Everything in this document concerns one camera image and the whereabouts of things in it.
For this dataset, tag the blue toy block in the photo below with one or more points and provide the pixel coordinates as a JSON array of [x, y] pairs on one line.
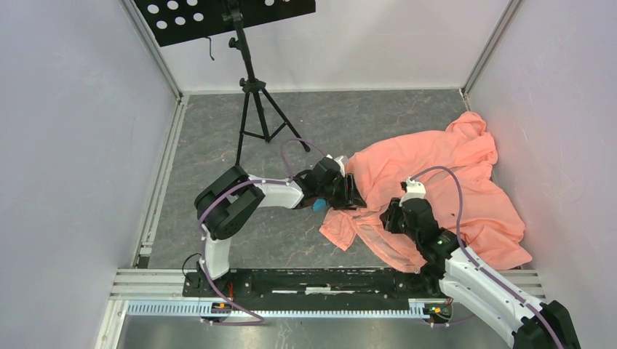
[[319, 205]]

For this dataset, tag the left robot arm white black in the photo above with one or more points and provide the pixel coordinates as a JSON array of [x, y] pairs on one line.
[[225, 206]]

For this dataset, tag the white toothed cable track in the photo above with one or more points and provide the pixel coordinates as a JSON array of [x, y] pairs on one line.
[[206, 309]]

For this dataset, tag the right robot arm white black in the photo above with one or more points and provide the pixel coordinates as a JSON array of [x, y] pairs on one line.
[[456, 271]]

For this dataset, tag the black tripod stand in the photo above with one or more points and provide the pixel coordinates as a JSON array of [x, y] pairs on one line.
[[252, 87]]

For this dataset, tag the salmon pink zip jacket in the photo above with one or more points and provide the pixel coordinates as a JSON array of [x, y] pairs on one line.
[[455, 165]]

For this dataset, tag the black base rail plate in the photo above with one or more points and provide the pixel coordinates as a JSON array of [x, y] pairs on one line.
[[316, 288]]

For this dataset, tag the black perforated board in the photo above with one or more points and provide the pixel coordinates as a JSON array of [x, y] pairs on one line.
[[174, 22]]

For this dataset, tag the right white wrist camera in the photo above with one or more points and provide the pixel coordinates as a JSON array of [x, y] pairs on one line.
[[412, 189]]

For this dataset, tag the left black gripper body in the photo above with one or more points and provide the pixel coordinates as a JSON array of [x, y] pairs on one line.
[[334, 193]]

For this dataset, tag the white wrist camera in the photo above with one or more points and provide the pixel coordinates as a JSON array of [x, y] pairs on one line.
[[341, 161], [412, 189]]

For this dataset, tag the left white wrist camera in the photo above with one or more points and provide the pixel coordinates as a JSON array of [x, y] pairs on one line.
[[341, 161]]

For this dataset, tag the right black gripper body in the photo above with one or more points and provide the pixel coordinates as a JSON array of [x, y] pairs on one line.
[[410, 233]]

